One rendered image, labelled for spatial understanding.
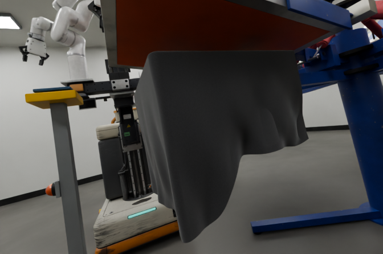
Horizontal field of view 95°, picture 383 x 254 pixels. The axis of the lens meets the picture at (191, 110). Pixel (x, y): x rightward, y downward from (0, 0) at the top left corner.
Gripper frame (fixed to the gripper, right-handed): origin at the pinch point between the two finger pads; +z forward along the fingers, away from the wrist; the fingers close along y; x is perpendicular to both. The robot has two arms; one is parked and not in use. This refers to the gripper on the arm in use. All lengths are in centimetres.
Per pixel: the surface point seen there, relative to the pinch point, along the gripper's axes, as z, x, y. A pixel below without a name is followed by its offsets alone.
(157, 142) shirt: 39.0, 9.1, -13.2
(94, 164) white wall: 89, -380, 44
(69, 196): 55, -10, 11
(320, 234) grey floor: 98, -16, -112
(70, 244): 69, -10, 10
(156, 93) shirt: 27.7, 21.0, -10.8
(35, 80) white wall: -90, -380, 157
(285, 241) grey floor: 101, -24, -94
